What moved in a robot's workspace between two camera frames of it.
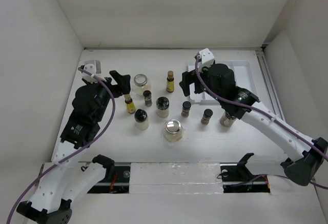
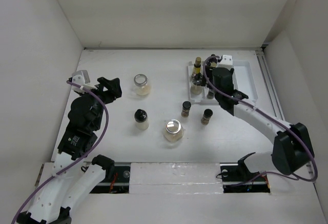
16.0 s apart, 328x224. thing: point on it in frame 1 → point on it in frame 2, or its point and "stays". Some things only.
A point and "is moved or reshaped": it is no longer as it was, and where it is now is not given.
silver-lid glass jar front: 173,130 stays
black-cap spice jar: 208,113 stays
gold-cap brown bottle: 170,82 is moved or reshaped
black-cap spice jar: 186,109 stays
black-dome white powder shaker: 141,119 stays
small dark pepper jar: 147,96 → 210,94
